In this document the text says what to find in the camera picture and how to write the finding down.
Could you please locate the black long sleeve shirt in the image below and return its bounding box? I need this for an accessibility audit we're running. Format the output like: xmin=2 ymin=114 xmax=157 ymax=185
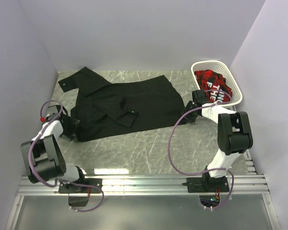
xmin=59 ymin=67 xmax=185 ymax=142

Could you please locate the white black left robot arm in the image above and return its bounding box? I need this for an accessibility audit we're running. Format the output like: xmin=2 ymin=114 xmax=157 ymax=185
xmin=20 ymin=114 xmax=87 ymax=193

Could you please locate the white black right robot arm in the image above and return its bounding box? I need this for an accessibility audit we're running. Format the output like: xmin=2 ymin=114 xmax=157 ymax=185
xmin=183 ymin=105 xmax=253 ymax=193

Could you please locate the red black plaid shirt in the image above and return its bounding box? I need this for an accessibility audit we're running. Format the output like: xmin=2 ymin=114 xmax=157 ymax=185
xmin=194 ymin=69 xmax=232 ymax=104

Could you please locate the white plastic laundry basket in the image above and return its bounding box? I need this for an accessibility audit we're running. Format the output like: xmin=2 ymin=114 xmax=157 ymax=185
xmin=191 ymin=60 xmax=243 ymax=106

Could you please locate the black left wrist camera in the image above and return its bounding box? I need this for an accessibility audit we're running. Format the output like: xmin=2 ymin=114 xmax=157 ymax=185
xmin=47 ymin=105 xmax=61 ymax=120

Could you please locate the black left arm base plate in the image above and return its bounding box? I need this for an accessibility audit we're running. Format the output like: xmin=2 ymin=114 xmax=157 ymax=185
xmin=58 ymin=178 xmax=102 ymax=207

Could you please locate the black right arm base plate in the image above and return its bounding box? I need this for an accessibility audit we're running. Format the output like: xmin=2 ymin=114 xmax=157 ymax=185
xmin=186 ymin=176 xmax=231 ymax=208

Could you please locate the aluminium rail frame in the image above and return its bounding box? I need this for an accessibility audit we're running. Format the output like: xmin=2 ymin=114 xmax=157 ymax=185
xmin=4 ymin=105 xmax=279 ymax=230

